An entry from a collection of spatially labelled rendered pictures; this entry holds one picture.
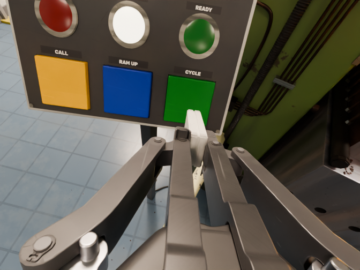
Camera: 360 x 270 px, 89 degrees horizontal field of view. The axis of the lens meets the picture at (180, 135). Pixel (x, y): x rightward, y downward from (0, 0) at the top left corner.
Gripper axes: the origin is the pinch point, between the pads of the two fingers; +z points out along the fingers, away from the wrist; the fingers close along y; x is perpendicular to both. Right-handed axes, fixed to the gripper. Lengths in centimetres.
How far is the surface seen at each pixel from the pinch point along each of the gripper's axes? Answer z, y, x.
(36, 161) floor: 87, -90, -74
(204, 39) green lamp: 12.9, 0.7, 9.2
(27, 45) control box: 13.2, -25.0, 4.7
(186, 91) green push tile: 12.5, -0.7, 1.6
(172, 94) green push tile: 12.5, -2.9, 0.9
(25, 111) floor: 122, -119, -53
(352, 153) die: 17.6, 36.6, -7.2
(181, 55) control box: 13.3, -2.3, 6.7
